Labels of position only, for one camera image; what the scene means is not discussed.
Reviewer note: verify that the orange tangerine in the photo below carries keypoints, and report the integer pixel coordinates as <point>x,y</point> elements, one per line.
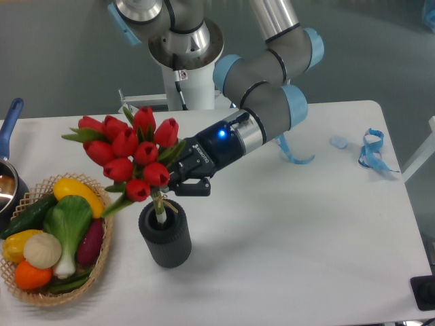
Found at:
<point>28,277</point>

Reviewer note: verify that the white frame at right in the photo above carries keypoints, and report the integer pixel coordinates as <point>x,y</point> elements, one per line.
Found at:
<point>420,156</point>

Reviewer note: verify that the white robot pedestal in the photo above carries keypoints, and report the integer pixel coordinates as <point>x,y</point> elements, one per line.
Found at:
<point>183,89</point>

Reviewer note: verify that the black device at edge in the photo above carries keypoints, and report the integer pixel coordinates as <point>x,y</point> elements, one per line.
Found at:
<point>423,291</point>

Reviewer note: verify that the woven wicker basket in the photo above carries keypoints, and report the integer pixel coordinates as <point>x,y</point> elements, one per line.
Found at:
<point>44,298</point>

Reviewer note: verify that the green cucumber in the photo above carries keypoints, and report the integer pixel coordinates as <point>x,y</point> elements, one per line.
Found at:
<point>31,218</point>

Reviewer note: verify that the blue handled saucepan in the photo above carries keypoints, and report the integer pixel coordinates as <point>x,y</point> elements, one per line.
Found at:
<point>13,188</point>

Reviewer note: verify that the yellow bell pepper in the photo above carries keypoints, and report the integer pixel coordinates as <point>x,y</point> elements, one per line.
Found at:
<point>13,246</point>

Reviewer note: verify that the dark grey ribbed vase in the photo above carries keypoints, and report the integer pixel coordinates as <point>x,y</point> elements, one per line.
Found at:
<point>170,245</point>

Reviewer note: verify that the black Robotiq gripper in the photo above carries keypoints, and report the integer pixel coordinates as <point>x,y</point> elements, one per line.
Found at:
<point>205,153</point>

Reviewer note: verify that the green pea pods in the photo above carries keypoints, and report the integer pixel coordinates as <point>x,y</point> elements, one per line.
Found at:
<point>69,284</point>

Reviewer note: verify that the white garlic bulb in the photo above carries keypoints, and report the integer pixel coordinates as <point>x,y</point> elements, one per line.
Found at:
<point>42,250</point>

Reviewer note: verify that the red tulip bouquet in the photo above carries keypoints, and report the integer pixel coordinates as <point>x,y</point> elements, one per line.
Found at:
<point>135,155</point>

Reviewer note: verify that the pale blue bottle cap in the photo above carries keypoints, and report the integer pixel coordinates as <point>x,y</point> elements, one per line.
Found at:
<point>339,142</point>

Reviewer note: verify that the green bok choy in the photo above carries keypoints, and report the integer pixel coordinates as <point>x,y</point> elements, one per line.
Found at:
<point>68,222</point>

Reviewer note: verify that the purple sweet potato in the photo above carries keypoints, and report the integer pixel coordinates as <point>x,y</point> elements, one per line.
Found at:
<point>90,247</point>

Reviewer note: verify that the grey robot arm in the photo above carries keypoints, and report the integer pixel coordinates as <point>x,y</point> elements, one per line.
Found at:
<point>188,47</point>

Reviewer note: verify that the curled blue ribbon strip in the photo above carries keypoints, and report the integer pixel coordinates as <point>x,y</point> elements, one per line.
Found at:
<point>283,145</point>

